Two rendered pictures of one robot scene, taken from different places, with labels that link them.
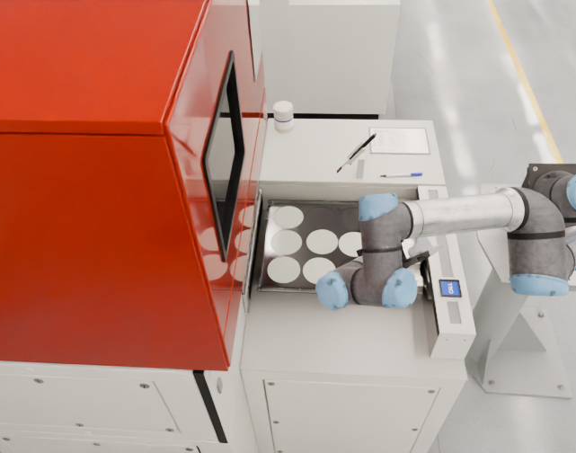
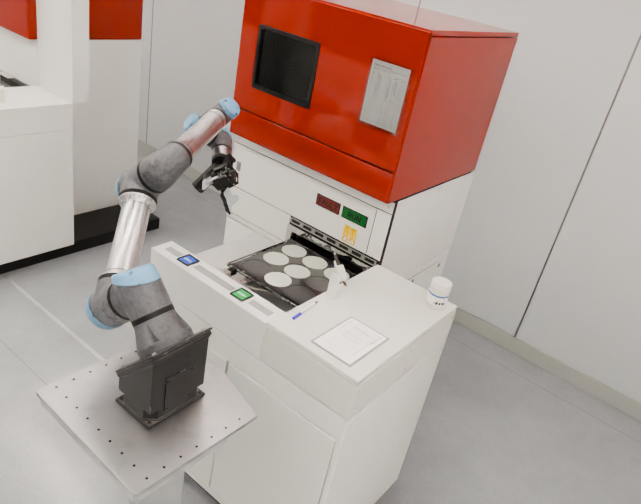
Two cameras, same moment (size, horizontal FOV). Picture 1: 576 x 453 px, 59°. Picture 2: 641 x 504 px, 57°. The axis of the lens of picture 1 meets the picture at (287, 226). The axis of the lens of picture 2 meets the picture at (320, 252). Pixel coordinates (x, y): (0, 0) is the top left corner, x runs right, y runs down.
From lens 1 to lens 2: 265 cm
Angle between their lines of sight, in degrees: 86
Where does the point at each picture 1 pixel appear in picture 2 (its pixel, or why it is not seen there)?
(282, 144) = (411, 292)
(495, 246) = not seen: hidden behind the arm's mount
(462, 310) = (169, 254)
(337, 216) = (311, 289)
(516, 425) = not seen: outside the picture
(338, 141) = (386, 314)
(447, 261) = (206, 275)
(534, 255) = not seen: hidden behind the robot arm
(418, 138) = (339, 350)
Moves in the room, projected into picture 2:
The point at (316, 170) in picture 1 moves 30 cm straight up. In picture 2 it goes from (360, 286) to (380, 209)
